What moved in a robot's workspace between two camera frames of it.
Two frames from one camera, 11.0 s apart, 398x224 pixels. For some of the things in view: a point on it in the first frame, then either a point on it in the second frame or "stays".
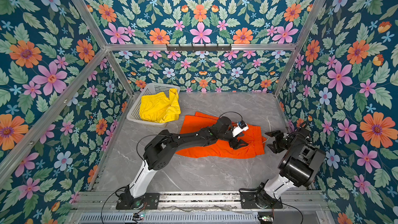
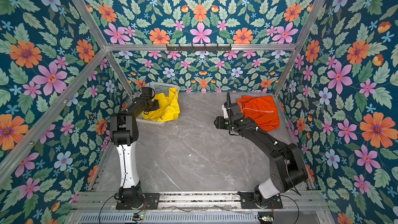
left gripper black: (236, 143) -> (154, 106)
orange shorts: (221, 149) -> (262, 110)
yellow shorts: (157, 107) stays
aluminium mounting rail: (296, 200) stays
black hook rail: (200, 47) stays
